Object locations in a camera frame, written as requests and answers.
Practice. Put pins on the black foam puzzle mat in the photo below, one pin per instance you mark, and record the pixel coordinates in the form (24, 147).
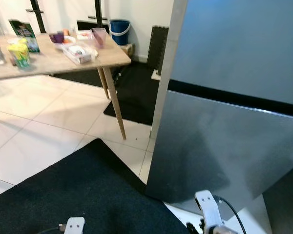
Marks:
(157, 46)

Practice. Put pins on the black foam floor mat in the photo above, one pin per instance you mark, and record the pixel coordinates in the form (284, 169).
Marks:
(134, 92)

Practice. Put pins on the light wood boards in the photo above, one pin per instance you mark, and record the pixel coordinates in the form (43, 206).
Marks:
(127, 50)

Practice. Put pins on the blue bucket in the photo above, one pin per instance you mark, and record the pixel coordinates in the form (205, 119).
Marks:
(119, 31)

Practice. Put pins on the pink translucent cup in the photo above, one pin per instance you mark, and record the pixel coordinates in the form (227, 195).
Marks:
(98, 37)

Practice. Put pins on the black stand pole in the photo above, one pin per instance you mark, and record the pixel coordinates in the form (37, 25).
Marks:
(37, 14)
(98, 12)

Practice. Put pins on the clear plastic food tray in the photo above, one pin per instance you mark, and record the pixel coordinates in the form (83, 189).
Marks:
(79, 52)

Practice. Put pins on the white food packet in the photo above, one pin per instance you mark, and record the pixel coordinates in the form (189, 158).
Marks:
(84, 35)

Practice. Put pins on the black carpet floor mat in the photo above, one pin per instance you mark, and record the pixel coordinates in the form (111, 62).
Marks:
(78, 195)

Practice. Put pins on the white bowl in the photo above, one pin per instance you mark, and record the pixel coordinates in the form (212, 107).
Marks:
(63, 44)

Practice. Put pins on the purple cup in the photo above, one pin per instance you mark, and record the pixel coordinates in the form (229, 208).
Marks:
(56, 37)

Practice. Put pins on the light wooden table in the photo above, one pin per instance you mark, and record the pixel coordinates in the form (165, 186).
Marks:
(49, 61)

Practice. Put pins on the yellow hot cup noodles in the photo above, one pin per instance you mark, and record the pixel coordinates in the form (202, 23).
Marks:
(19, 57)

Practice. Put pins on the green snack bag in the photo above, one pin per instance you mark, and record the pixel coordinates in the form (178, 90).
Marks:
(23, 33)

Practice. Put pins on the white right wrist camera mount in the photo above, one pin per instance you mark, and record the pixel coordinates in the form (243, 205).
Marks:
(207, 209)

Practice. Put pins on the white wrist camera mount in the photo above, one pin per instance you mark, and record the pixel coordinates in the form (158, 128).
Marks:
(74, 225)
(207, 209)

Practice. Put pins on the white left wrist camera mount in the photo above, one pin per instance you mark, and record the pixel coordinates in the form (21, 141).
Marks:
(74, 225)

